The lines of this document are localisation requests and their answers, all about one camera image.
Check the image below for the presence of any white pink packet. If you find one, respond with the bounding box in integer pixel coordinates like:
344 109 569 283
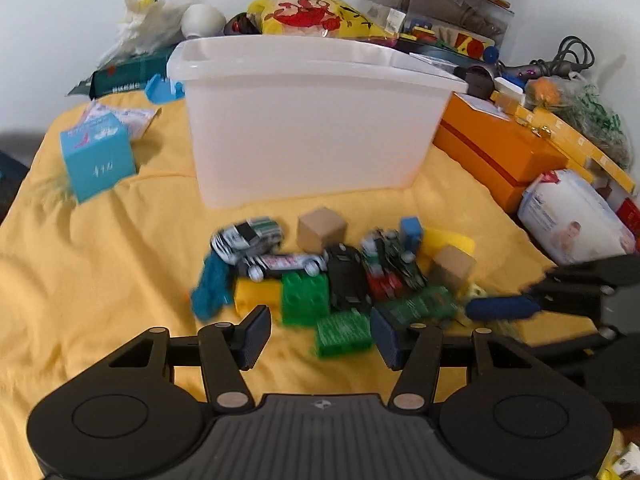
82 102 161 138

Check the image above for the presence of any colourful wooden toy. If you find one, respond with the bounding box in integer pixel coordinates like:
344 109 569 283
400 17 501 61

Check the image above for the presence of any white printed pack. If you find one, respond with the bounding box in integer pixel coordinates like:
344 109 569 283
517 170 638 266

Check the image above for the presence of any green mesh bag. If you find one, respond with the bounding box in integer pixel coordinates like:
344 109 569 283
550 72 636 171

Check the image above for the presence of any yellow building block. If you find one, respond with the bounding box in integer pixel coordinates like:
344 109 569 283
232 277 283 318
417 227 476 273

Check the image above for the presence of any dark round object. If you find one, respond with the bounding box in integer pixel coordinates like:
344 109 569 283
225 12 261 36

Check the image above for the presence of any white toy car red print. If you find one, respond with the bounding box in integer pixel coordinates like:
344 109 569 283
237 250 328 281

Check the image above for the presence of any orange box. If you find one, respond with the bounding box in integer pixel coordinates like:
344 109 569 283
432 92 571 216

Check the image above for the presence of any white round object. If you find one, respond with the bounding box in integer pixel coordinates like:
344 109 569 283
181 4 227 38

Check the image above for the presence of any red green white toy car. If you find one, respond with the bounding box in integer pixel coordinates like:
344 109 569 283
361 228 428 291

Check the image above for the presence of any yellow cloth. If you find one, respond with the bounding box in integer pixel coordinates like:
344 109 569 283
0 95 601 480

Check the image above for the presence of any long yellow box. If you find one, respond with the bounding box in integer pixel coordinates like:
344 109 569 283
492 90 636 193

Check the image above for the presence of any dark green packet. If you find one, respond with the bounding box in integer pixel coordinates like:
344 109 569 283
67 52 176 101

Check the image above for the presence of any red box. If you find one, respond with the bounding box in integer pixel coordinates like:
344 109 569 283
617 197 640 251

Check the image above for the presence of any teal toy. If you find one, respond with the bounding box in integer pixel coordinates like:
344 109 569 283
190 252 236 321

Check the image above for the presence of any dark blue bag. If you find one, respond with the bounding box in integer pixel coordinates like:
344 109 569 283
0 132 31 221

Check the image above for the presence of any yellow red printed bag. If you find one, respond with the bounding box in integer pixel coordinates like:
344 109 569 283
247 0 396 46

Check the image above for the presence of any small blue cube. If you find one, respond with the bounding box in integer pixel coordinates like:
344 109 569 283
400 216 425 253

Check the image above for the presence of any light blue tissue box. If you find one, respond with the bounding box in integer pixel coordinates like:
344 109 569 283
60 112 138 203

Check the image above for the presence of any grey transparent box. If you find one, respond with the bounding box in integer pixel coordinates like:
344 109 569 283
360 0 516 46

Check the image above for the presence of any yellow white wrapper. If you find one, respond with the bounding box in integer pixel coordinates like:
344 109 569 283
597 440 640 480

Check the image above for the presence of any green building block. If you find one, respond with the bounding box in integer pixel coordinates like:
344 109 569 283
314 310 376 358
280 270 333 328

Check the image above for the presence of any orange ball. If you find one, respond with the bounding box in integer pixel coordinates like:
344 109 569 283
525 77 563 106

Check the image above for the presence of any light blue plastic piece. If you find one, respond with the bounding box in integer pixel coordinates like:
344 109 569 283
145 74 186 106

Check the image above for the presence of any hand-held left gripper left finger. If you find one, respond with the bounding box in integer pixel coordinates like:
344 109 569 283
107 305 273 411

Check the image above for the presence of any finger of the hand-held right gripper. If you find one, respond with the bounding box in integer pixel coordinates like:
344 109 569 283
466 254 640 323
515 331 640 403

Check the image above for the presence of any black cable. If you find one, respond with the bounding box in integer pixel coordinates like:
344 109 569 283
547 35 596 76

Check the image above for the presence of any white plastic storage bin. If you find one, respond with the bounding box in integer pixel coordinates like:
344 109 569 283
166 35 470 210

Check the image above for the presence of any striped white black toy car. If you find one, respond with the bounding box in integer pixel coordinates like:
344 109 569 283
210 216 286 263

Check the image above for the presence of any pale yellow toy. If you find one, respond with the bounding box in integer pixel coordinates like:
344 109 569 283
457 282 488 311

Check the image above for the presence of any dark green toy car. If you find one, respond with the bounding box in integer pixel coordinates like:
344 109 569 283
375 285 458 328

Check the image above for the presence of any black device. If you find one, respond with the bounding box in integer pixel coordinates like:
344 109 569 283
455 65 498 101

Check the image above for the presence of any wooden cube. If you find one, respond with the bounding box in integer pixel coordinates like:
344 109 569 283
431 245 476 293
296 207 348 253

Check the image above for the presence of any grey purple hair dryer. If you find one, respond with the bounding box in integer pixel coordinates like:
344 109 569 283
500 57 566 81

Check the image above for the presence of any white plastic bag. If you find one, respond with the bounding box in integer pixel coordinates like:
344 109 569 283
97 0 201 66

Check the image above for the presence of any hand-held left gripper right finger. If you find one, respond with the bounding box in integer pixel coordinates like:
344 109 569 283
370 307 546 408

